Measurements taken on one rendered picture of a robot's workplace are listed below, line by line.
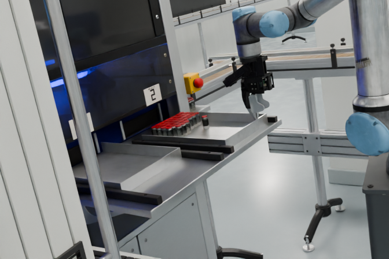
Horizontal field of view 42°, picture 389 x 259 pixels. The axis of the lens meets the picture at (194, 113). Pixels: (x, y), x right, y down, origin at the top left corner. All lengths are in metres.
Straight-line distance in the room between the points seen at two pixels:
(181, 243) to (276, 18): 0.97
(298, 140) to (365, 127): 1.38
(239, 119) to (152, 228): 0.50
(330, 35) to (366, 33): 1.82
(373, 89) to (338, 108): 1.89
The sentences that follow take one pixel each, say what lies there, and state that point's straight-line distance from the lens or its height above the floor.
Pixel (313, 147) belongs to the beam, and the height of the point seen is 0.48.
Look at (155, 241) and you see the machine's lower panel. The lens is 1.88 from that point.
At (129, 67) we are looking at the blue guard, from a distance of 1.72.
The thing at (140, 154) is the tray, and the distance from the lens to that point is 1.62.
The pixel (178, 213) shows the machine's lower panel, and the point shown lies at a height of 0.54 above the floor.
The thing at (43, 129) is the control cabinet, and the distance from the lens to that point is 0.81.
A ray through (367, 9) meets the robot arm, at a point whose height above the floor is 1.25.
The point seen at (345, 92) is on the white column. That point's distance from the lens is 3.10.
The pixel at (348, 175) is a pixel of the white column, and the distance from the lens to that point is 3.27.
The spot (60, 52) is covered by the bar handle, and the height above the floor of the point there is 1.31.
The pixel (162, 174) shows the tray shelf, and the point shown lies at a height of 0.88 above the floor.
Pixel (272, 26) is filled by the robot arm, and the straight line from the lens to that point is 1.47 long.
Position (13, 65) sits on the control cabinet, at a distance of 0.78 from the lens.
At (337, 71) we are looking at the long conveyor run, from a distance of 2.41.
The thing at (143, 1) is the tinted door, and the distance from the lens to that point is 1.81.
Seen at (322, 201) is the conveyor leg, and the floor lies 0.17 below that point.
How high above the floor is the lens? 1.39
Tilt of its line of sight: 15 degrees down
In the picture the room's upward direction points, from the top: 10 degrees counter-clockwise
